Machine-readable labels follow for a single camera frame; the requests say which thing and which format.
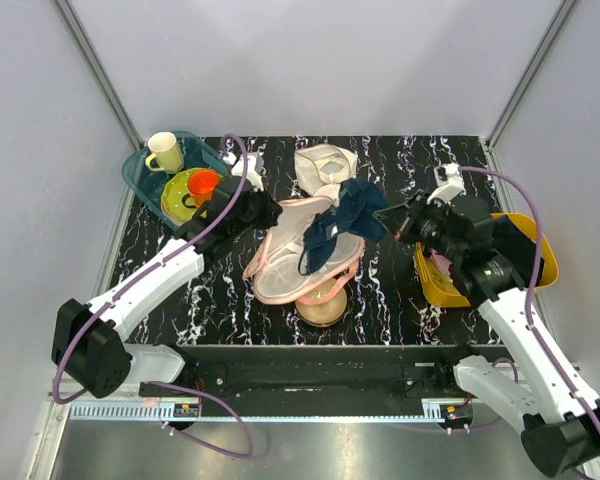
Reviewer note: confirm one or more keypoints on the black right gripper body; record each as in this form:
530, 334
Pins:
427, 225

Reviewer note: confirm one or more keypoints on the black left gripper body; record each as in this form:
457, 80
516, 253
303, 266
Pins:
259, 216

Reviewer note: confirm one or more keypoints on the navy blue lace bra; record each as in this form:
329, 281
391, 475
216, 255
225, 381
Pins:
354, 214

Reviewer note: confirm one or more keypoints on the pink floral mesh laundry bag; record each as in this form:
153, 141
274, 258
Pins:
275, 267

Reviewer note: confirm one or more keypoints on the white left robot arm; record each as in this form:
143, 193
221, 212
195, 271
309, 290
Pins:
91, 339

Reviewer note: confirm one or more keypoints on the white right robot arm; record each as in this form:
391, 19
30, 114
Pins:
556, 413

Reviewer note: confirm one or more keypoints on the round white mesh laundry bag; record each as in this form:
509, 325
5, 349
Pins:
331, 191

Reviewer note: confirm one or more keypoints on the cream mesh laundry bag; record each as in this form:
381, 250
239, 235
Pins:
323, 165

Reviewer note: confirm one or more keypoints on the pink garment in basket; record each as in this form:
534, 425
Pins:
441, 264

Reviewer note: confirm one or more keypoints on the orange mug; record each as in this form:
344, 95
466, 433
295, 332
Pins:
201, 186

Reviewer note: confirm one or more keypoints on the yellow plastic basket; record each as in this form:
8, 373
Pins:
440, 292

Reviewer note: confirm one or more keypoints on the black clothes in basket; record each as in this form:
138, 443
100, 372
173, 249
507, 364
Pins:
511, 238

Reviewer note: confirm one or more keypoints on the green dotted plate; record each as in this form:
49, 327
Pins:
171, 198

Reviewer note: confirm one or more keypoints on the pale yellow mug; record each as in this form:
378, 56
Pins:
165, 154

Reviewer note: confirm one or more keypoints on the teal plastic tub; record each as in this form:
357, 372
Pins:
148, 186

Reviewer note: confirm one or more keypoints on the beige bowl with brown rim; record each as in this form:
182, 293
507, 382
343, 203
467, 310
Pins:
318, 311

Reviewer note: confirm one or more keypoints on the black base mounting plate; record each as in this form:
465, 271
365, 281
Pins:
226, 371

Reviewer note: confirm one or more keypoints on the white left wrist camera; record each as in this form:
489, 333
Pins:
255, 168

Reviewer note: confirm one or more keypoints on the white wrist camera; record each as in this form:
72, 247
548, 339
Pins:
450, 184
255, 168

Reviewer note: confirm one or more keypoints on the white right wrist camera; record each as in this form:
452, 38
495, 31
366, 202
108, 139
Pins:
450, 184

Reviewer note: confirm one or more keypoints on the aluminium frame rail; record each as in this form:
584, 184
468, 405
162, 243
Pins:
78, 33

